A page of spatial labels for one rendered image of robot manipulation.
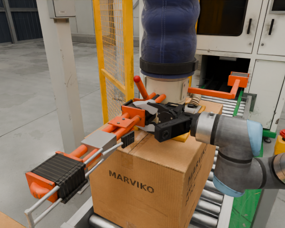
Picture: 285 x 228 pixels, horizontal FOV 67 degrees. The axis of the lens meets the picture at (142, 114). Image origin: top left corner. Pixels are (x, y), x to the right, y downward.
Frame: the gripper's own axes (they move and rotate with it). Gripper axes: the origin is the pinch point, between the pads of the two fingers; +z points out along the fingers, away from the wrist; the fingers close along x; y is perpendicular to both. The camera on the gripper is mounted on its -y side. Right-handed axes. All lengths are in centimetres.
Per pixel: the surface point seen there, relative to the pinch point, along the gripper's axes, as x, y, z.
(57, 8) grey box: 32, 57, 88
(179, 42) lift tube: 20.6, 19.8, -6.9
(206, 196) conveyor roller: -67, 46, -21
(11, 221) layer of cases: -67, -18, 63
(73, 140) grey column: -71, 59, 94
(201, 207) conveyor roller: -68, 36, -21
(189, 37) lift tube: 22.2, 23.4, -9.0
